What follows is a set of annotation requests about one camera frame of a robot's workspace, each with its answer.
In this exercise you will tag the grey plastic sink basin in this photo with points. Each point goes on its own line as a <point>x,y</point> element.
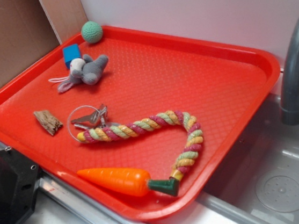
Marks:
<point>258,180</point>

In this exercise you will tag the blue block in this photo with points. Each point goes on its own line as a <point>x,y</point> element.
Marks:
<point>70,53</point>

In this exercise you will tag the grey faucet spout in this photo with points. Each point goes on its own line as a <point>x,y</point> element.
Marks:
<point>295,63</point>

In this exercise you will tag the orange plastic carrot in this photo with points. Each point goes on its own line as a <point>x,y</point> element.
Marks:
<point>129,181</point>

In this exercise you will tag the brown wood chip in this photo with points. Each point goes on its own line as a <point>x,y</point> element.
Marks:
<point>49,122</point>

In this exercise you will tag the grey plush bunny toy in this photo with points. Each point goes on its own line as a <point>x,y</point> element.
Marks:
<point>82,70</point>

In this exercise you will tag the brown cardboard panel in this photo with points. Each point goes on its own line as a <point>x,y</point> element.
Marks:
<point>25,36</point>

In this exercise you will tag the red plastic tray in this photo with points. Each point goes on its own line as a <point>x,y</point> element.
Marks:
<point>221,85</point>

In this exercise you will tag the multicolour braided rope toy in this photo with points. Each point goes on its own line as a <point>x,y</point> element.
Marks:
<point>184,161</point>

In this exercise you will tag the silver keys on ring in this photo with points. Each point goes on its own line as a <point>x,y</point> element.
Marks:
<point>87,117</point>

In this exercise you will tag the green textured ball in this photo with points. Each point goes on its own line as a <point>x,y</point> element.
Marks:
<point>92,32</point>

